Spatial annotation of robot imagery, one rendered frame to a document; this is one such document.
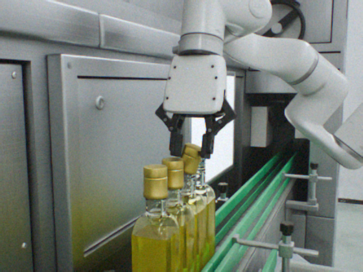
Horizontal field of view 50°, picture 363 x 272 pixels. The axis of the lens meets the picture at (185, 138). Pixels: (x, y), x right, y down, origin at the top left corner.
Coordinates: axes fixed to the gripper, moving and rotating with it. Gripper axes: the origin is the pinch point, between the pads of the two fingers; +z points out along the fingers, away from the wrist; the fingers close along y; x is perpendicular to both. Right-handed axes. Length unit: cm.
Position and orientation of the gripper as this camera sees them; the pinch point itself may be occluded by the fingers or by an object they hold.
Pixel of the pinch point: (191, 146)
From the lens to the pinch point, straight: 65.3
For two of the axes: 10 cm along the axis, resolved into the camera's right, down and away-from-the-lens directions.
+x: 3.9, 1.3, 9.1
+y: 9.2, 0.5, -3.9
